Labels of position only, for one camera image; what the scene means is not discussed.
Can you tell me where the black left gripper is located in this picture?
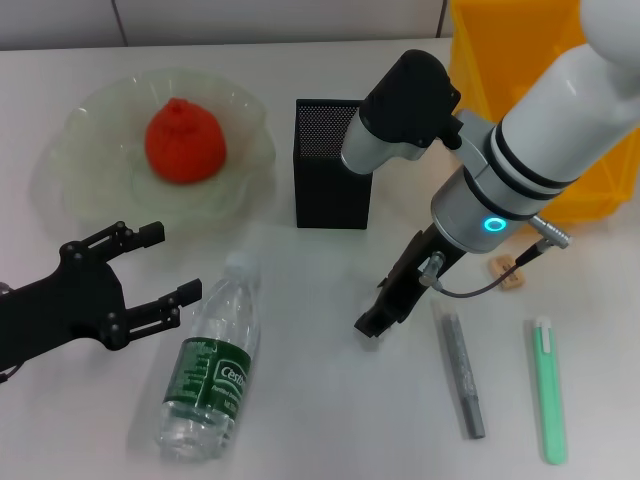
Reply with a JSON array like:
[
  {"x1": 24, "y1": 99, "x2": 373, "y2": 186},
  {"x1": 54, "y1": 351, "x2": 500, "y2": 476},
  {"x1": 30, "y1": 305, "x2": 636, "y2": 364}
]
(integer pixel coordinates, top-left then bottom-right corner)
[{"x1": 0, "y1": 219, "x2": 204, "y2": 374}]

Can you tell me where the beige eraser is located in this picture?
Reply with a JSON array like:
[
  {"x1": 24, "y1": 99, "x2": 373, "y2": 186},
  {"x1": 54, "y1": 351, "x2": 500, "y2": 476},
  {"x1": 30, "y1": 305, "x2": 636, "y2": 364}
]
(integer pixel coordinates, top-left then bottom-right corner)
[{"x1": 487, "y1": 253, "x2": 529, "y2": 290}]

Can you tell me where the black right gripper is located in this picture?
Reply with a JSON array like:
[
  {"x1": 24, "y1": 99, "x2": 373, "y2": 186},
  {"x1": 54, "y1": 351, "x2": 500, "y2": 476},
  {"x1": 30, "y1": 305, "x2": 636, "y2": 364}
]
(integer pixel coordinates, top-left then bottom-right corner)
[{"x1": 353, "y1": 222, "x2": 469, "y2": 345}]

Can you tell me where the grey pen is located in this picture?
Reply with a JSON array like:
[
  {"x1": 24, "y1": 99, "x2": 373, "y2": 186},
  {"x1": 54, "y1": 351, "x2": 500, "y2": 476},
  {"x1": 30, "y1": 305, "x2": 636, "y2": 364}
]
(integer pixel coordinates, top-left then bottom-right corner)
[{"x1": 430, "y1": 298, "x2": 487, "y2": 441}]

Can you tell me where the green glass fruit plate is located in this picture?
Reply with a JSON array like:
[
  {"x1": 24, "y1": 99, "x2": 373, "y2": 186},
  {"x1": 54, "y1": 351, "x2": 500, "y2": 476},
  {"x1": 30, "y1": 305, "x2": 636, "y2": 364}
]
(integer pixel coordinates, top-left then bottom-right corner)
[{"x1": 32, "y1": 69, "x2": 279, "y2": 236}]

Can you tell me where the clear green-label water bottle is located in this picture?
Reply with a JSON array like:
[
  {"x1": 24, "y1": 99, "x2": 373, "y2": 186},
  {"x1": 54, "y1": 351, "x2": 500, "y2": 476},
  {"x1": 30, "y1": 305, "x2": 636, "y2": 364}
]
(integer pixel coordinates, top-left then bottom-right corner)
[{"x1": 158, "y1": 251, "x2": 264, "y2": 464}]

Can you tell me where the green pen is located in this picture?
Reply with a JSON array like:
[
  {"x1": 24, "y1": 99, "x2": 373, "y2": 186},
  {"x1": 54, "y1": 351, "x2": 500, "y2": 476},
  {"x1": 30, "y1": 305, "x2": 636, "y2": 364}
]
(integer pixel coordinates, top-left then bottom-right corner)
[{"x1": 523, "y1": 314, "x2": 570, "y2": 466}]

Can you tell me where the right arm cable with plug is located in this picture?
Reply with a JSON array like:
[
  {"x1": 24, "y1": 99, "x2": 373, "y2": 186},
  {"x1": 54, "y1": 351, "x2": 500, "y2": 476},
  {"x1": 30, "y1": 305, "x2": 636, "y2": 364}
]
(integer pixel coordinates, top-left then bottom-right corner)
[{"x1": 418, "y1": 215, "x2": 574, "y2": 300}]

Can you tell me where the yellow plastic bin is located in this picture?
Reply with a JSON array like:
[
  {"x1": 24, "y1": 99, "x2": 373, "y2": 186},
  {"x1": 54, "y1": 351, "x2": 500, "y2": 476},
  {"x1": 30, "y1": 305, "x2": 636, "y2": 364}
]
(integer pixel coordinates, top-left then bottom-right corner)
[{"x1": 447, "y1": 0, "x2": 640, "y2": 221}]

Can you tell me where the orange fruit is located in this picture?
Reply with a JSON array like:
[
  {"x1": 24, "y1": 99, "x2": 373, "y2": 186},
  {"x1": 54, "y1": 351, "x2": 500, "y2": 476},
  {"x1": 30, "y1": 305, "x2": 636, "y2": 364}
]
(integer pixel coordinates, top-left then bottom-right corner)
[{"x1": 144, "y1": 98, "x2": 227, "y2": 186}]

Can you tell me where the black mesh pen holder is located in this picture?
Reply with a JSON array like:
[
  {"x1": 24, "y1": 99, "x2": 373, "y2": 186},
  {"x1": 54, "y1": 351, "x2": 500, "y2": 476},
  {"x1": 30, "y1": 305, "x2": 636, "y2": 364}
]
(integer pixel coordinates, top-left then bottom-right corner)
[{"x1": 291, "y1": 98, "x2": 375, "y2": 231}]

